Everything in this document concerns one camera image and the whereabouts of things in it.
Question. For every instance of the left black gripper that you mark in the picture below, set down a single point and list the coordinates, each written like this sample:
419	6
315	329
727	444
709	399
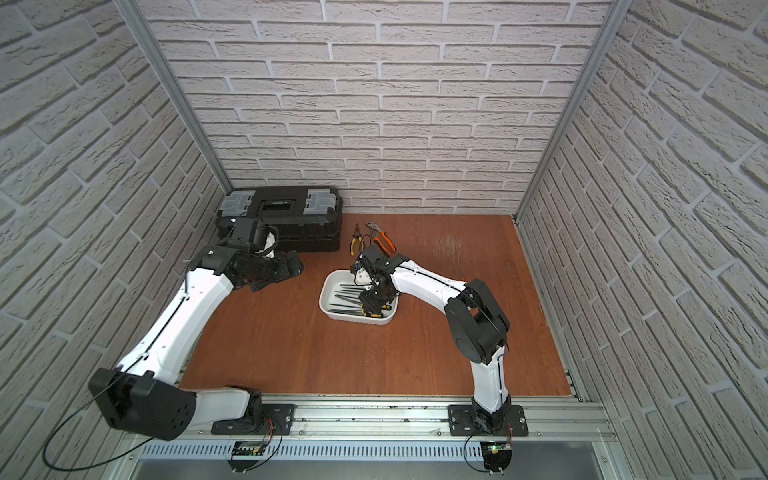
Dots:
274	268

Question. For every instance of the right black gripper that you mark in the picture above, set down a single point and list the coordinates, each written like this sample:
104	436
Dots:
370	303

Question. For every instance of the file yellow black handle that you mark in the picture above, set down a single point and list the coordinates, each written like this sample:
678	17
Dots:
348	293
347	311

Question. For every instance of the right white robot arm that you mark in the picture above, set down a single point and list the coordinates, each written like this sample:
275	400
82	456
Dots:
475	319

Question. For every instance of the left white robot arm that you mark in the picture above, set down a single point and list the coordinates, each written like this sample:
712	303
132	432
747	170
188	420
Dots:
141	394

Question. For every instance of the white rectangular storage box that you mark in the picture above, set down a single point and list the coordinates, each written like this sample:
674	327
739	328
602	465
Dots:
340	279

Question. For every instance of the black plastic toolbox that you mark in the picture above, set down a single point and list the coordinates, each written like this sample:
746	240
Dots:
308	218

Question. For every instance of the left controller board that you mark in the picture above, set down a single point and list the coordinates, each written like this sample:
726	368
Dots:
248	455

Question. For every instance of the controller board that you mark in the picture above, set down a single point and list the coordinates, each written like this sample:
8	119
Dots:
248	455
496	456

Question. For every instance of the right controller board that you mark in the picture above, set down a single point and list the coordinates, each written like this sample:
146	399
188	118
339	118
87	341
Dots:
496	456

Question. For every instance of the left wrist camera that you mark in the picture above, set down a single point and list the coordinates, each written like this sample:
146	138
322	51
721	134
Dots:
263	239

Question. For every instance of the orange handled pliers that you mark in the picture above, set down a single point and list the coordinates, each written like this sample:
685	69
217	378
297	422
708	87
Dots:
380	238

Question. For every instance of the yellow handled pliers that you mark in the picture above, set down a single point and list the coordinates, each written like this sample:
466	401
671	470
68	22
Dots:
357	244

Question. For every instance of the aluminium mounting rail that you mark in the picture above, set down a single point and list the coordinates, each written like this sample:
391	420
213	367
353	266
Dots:
392	417

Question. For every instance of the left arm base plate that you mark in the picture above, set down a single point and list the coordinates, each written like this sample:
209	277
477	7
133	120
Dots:
276	417

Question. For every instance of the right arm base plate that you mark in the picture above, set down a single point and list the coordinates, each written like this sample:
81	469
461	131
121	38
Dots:
468	420

